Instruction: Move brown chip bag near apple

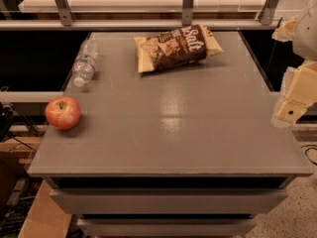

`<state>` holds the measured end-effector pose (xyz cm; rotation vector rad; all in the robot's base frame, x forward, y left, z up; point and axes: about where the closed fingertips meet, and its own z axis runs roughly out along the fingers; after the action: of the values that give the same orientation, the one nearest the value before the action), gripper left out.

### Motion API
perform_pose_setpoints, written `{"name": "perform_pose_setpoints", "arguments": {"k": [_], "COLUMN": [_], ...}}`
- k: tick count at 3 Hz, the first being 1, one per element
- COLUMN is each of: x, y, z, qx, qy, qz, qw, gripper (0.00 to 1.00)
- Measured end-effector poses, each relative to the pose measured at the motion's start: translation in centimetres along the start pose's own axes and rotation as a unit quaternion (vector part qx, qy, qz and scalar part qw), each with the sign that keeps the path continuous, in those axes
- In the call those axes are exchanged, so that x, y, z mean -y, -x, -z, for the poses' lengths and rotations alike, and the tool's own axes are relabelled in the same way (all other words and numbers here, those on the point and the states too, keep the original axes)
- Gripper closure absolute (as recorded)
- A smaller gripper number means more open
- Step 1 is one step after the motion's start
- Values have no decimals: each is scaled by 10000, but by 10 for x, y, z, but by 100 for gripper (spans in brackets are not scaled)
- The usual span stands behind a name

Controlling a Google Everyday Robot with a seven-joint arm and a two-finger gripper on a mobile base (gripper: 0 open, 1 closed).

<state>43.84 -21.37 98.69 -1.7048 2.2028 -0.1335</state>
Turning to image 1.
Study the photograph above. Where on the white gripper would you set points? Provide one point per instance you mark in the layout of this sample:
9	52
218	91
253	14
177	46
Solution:
307	34

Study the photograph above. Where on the brown chip bag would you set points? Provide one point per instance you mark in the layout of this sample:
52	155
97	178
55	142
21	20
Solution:
175	48

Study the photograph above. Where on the red apple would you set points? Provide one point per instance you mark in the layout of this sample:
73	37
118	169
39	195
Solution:
63	112

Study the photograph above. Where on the grey drawer cabinet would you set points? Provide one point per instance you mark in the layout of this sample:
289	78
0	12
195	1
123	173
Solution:
187	152

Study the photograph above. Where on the clear plastic water bottle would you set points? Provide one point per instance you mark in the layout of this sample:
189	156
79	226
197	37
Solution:
84	66

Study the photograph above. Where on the cardboard box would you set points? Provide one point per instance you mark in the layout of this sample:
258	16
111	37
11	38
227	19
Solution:
45	218

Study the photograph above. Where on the metal shelf frame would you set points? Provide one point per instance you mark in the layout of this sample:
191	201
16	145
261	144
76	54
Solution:
149	15

